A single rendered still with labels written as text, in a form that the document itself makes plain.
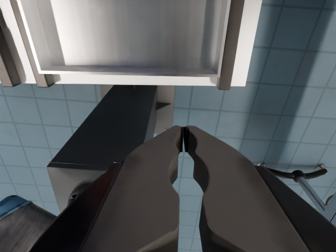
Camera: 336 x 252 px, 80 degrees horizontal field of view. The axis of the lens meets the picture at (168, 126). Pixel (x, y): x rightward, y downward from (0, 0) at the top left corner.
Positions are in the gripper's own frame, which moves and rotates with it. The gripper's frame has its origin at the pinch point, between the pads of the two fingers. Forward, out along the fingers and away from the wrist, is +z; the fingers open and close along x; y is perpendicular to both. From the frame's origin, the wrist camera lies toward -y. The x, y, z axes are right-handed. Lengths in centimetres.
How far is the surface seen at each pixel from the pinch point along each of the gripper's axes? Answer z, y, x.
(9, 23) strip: 21.3, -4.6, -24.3
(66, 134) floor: 110, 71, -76
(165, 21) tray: 21.3, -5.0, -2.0
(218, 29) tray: 21.1, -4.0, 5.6
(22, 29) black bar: 19.5, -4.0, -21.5
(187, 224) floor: 110, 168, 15
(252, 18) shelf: 21.6, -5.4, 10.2
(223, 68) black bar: 19.6, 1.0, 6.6
